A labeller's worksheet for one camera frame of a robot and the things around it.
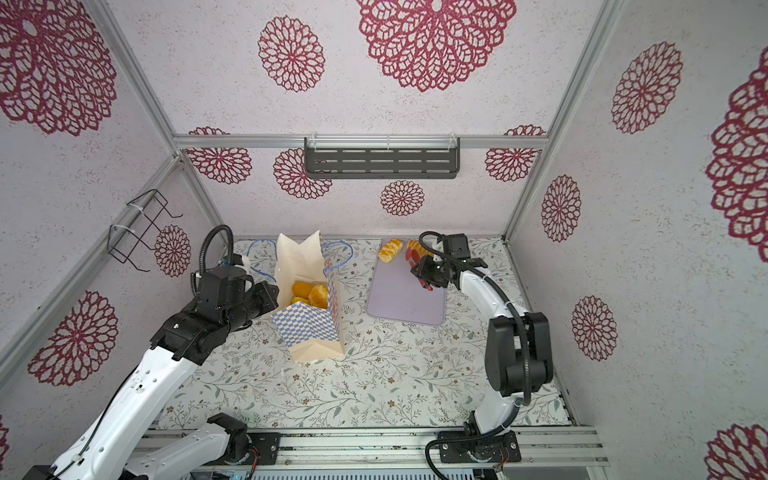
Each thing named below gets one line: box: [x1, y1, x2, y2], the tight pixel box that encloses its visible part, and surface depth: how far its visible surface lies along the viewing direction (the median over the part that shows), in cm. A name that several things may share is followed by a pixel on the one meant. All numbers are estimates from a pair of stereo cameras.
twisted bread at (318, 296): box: [308, 284, 328, 309], surface depth 92 cm
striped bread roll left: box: [378, 238, 404, 264], surface depth 115 cm
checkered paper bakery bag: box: [272, 230, 345, 363], surface depth 83 cm
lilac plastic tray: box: [367, 240, 446, 325], surface depth 104 cm
